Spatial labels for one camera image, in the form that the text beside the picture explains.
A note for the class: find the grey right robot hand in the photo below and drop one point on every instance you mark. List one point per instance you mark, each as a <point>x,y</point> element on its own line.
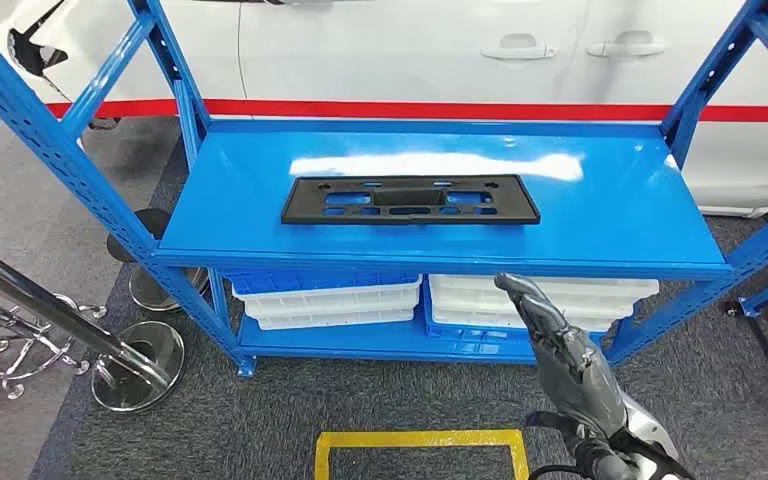
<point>576,378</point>

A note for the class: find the black plastic plate bracket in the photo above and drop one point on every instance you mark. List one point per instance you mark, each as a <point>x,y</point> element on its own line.
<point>516,208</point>

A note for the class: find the blue metal shelf rack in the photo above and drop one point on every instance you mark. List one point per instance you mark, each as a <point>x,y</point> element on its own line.
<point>589,218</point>

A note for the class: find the white plastic crate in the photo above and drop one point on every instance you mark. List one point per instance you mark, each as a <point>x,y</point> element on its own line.
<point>331,319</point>
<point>596,306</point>
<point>324,301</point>
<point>609,287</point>
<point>463,318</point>

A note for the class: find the yellow floor tape rectangle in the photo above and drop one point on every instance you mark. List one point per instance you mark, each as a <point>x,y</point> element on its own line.
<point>417,438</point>

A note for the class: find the white car with red stripe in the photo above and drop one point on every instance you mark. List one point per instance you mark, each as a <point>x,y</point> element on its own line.
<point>390,60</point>

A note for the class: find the black round floor disc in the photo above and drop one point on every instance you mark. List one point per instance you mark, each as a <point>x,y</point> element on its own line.
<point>155,222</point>

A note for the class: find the chrome ornate stand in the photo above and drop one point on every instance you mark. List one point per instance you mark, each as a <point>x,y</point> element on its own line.
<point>26,361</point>

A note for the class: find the chrome stanchion post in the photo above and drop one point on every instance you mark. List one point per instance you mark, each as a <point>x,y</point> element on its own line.
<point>139,387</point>
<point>159,295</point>

